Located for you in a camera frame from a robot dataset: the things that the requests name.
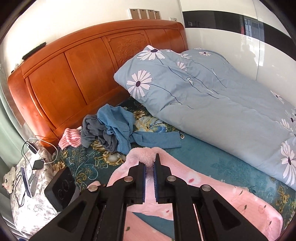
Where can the white black sliding wardrobe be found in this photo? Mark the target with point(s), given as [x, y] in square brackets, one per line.
[249, 36]

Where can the black box device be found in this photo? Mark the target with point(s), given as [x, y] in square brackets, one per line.
[62, 189]

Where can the crumpled blue cloth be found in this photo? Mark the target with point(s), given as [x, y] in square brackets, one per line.
[121, 123]

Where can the teal floral bed blanket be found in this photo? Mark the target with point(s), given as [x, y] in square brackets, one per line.
[97, 164]

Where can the black remote on headboard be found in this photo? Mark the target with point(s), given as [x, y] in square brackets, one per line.
[33, 51]

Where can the black charger with cable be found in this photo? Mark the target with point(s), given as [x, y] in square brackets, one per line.
[38, 164]

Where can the grey crumpled garment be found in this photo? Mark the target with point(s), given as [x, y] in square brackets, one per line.
[93, 129]

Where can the row of wall switches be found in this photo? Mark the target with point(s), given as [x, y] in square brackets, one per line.
[144, 14]

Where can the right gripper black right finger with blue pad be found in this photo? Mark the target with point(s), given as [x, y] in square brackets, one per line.
[200, 213]

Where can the floral covered nightstand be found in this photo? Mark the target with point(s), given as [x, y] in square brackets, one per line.
[31, 210]

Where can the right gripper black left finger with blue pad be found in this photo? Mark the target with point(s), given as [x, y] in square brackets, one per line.
[99, 214]

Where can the light blue floral duvet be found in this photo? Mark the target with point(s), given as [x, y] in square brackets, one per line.
[202, 94]

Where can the pink white striped cloth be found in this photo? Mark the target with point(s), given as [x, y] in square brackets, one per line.
[70, 137]

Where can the white plush toy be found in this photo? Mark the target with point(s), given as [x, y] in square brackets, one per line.
[8, 180]

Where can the pink floral fleece garment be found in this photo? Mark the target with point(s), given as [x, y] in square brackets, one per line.
[258, 212]

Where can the orange wooden headboard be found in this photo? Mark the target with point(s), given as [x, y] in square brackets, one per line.
[72, 77]

